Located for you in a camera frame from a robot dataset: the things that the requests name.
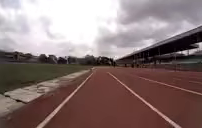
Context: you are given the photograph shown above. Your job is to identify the row of trees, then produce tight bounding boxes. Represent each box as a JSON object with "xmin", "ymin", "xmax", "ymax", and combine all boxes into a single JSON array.
[{"xmin": 37, "ymin": 53, "xmax": 116, "ymax": 66}]

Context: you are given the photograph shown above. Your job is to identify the red running track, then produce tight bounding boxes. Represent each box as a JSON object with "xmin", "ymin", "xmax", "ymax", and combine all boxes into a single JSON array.
[{"xmin": 8, "ymin": 66, "xmax": 202, "ymax": 128}]

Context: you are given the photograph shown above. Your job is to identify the roofed grandstand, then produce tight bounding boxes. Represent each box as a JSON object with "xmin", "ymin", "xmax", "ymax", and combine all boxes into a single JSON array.
[{"xmin": 116, "ymin": 20, "xmax": 202, "ymax": 72}]

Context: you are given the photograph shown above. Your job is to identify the grass field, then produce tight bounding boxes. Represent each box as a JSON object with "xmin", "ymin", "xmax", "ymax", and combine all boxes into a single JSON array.
[{"xmin": 0, "ymin": 63, "xmax": 93, "ymax": 98}]

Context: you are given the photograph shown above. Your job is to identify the pale concrete kerb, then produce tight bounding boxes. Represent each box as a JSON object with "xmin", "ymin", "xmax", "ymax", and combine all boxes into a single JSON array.
[{"xmin": 0, "ymin": 68, "xmax": 93, "ymax": 118}]

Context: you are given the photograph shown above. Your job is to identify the low building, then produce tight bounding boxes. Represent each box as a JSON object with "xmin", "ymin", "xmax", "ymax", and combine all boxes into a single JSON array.
[{"xmin": 0, "ymin": 47, "xmax": 40, "ymax": 64}]

